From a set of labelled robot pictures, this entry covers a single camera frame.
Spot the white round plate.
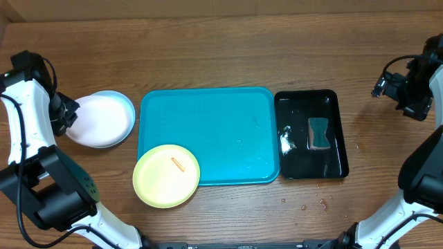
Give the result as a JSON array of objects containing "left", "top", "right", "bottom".
[{"left": 66, "top": 91, "right": 136, "bottom": 149}]

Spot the light blue round plate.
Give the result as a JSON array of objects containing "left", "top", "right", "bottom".
[{"left": 84, "top": 91, "right": 136, "bottom": 149}]

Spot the green dish sponge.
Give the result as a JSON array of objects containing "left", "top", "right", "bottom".
[{"left": 308, "top": 118, "right": 330, "bottom": 150}]

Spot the yellow round plate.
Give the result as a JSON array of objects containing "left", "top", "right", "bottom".
[{"left": 132, "top": 145, "right": 200, "bottom": 209}]

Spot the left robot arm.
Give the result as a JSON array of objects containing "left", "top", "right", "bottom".
[{"left": 1, "top": 66, "right": 151, "bottom": 248}]

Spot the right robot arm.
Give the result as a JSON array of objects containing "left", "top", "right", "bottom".
[{"left": 322, "top": 35, "right": 442, "bottom": 248}]

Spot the black rectangular water tray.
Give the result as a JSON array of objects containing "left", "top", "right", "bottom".
[{"left": 274, "top": 89, "right": 350, "bottom": 179}]

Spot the teal plastic serving tray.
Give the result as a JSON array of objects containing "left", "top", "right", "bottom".
[{"left": 138, "top": 86, "right": 280, "bottom": 186}]

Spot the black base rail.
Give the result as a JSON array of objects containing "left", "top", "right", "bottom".
[{"left": 148, "top": 239, "right": 338, "bottom": 249}]

